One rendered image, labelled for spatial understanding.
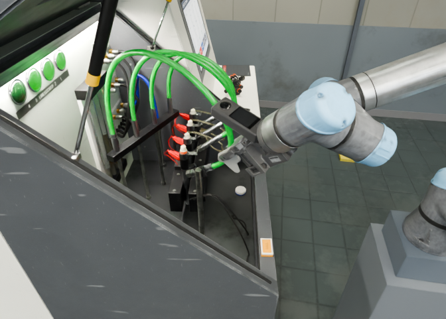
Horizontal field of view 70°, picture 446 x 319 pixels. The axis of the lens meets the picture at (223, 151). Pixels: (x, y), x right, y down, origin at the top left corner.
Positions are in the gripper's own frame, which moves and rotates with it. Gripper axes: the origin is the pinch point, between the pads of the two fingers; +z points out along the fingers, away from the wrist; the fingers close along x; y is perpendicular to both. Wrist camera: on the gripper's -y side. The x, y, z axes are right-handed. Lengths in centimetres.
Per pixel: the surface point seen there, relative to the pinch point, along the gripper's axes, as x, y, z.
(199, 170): -5.1, 0.0, 6.2
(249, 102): 56, -1, 50
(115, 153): -11.6, -18.3, 28.7
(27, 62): -20.0, -39.0, -1.5
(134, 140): -4.1, -18.0, 30.8
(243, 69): 85, -15, 73
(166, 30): 29, -40, 26
